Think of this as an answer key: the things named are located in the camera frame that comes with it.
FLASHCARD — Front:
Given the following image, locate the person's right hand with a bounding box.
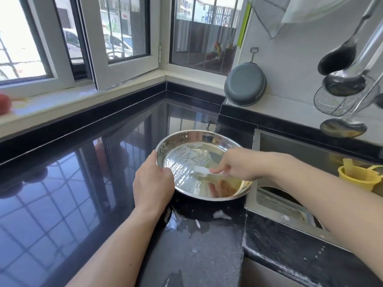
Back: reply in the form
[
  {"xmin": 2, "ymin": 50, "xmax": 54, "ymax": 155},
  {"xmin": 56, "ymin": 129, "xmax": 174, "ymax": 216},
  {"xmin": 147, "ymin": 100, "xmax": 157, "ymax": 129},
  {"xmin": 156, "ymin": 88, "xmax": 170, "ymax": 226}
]
[{"xmin": 209, "ymin": 147, "xmax": 282, "ymax": 182}]

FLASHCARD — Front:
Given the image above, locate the white cleaning brush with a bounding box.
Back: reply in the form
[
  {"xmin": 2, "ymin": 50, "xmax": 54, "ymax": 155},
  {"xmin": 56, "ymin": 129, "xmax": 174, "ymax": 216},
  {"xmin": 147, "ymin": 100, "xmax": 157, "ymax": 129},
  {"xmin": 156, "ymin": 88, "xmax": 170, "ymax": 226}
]
[{"xmin": 193, "ymin": 165, "xmax": 231, "ymax": 177}]

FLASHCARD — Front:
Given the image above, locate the white hanging cloth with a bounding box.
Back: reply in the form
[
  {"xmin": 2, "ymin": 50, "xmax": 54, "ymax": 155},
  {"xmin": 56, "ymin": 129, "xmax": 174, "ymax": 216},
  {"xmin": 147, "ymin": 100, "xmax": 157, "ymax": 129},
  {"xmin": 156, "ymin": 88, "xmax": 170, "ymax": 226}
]
[{"xmin": 248, "ymin": 0, "xmax": 354, "ymax": 39}]

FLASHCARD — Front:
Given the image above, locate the steel soup ladle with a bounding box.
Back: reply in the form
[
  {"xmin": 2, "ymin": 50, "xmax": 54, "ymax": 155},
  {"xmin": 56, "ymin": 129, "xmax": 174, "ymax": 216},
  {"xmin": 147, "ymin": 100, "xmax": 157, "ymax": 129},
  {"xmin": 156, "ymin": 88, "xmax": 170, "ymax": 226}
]
[{"xmin": 323, "ymin": 18, "xmax": 383, "ymax": 97}]

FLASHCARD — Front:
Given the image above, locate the yellow-handled steel ladle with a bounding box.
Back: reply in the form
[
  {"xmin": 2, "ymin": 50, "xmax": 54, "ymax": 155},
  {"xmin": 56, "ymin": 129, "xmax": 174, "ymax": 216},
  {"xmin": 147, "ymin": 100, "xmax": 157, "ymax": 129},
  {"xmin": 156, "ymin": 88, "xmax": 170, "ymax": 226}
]
[{"xmin": 320, "ymin": 71, "xmax": 383, "ymax": 139}]

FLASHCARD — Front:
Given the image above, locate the wire mesh skimmer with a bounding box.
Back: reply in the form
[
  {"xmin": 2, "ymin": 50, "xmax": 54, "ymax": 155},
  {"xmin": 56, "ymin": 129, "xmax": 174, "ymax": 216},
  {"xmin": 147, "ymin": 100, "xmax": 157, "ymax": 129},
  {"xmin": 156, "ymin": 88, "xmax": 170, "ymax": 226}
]
[{"xmin": 314, "ymin": 41, "xmax": 383, "ymax": 117}]

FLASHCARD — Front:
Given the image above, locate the round steel pan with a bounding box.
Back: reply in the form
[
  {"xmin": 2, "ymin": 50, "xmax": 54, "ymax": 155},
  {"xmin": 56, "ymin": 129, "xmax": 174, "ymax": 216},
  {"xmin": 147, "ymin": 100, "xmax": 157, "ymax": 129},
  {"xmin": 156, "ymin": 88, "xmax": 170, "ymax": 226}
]
[{"xmin": 257, "ymin": 187, "xmax": 327, "ymax": 232}]

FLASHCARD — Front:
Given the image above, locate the small red object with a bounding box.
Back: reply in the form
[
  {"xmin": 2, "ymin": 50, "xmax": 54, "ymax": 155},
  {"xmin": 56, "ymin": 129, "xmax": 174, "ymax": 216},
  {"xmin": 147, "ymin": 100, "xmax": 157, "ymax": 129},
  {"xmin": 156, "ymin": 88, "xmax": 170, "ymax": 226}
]
[{"xmin": 0, "ymin": 94, "xmax": 13, "ymax": 115}]

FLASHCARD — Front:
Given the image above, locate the hanging steel ladles and skimmer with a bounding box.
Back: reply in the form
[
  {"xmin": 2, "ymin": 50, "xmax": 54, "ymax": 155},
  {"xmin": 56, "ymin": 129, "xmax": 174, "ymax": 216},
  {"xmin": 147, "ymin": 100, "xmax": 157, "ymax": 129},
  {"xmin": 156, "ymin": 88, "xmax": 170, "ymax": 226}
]
[{"xmin": 317, "ymin": 0, "xmax": 381, "ymax": 77}]

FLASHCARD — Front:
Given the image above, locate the stainless steel sink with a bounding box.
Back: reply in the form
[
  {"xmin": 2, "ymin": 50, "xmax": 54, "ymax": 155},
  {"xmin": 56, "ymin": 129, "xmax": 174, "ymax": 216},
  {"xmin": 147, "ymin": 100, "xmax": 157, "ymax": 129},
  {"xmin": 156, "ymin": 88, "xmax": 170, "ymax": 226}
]
[{"xmin": 244, "ymin": 128, "xmax": 383, "ymax": 252}]

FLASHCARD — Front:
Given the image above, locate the person's right forearm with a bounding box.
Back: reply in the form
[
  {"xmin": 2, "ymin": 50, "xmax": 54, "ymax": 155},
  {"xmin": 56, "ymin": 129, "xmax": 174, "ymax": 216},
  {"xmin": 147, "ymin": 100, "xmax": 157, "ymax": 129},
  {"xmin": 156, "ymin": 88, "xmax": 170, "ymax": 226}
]
[{"xmin": 269, "ymin": 153, "xmax": 383, "ymax": 279}]

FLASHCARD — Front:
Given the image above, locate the person's left hand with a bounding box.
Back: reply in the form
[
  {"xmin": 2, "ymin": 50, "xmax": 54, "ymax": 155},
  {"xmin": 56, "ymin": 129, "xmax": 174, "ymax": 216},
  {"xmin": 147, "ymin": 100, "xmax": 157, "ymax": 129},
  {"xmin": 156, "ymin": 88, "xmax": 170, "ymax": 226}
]
[{"xmin": 132, "ymin": 150, "xmax": 176, "ymax": 218}]

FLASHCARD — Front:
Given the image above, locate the yellow hanging sink cup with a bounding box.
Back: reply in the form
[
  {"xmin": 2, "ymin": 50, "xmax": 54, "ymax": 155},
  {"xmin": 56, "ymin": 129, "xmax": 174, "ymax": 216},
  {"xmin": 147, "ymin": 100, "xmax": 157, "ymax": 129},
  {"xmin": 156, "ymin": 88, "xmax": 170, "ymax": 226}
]
[{"xmin": 338, "ymin": 157, "xmax": 383, "ymax": 192}]

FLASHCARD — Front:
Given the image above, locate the round steel basin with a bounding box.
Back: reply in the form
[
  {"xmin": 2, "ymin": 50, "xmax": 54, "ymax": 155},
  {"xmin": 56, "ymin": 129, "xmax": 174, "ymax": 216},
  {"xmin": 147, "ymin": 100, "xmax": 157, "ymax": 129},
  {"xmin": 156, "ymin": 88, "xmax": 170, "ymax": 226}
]
[{"xmin": 156, "ymin": 130, "xmax": 254, "ymax": 202}]

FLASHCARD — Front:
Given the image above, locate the grey hanging basin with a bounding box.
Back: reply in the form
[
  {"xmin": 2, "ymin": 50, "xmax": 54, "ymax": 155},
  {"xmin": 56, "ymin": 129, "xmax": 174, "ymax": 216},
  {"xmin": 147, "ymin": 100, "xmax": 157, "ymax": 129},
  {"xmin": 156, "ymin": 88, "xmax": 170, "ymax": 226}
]
[{"xmin": 224, "ymin": 62, "xmax": 268, "ymax": 108}]

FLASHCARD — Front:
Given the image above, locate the person's left forearm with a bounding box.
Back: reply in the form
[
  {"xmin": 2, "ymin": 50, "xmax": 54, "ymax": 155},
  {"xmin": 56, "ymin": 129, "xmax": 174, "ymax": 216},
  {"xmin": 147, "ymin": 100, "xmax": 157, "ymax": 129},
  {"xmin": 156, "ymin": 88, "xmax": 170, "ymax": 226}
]
[{"xmin": 66, "ymin": 206, "xmax": 168, "ymax": 287}]

